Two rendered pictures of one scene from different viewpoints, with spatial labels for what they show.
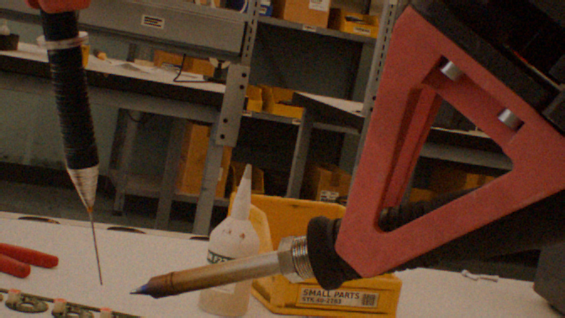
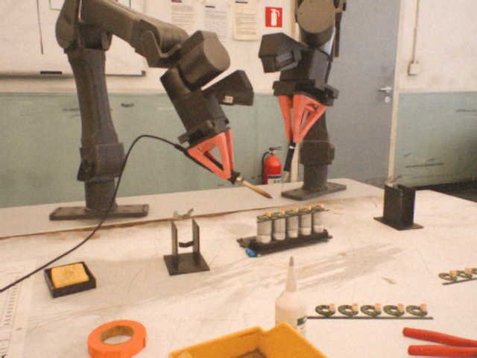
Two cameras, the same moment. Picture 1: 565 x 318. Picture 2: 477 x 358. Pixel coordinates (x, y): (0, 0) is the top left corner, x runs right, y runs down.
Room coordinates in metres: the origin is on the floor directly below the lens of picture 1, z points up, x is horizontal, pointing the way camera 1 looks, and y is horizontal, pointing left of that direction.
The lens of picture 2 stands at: (1.03, -0.07, 1.02)
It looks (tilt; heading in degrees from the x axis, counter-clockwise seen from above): 10 degrees down; 176
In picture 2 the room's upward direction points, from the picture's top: straight up
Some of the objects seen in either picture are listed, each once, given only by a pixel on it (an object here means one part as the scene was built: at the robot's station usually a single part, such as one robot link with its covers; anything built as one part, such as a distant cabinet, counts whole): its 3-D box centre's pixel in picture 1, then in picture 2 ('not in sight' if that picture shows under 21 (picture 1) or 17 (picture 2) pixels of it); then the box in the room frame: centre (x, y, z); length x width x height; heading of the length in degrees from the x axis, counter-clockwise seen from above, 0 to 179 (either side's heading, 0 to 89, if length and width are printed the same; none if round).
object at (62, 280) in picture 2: not in sight; (69, 277); (0.44, -0.27, 0.76); 0.07 x 0.05 x 0.02; 28
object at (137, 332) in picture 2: not in sight; (117, 339); (0.60, -0.17, 0.76); 0.06 x 0.06 x 0.01
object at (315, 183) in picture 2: not in sight; (314, 177); (-0.07, 0.21, 0.79); 0.20 x 0.07 x 0.08; 127
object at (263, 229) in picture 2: not in sight; (264, 230); (0.35, 0.02, 0.79); 0.02 x 0.02 x 0.05
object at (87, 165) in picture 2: not in sight; (102, 167); (0.10, -0.30, 0.85); 0.09 x 0.06 x 0.06; 136
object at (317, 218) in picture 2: not in sight; (316, 221); (0.30, 0.12, 0.79); 0.02 x 0.02 x 0.05
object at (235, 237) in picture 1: (235, 236); (291, 301); (0.62, 0.02, 0.80); 0.03 x 0.03 x 0.10
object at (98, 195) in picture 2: not in sight; (100, 196); (0.09, -0.31, 0.79); 0.20 x 0.07 x 0.08; 93
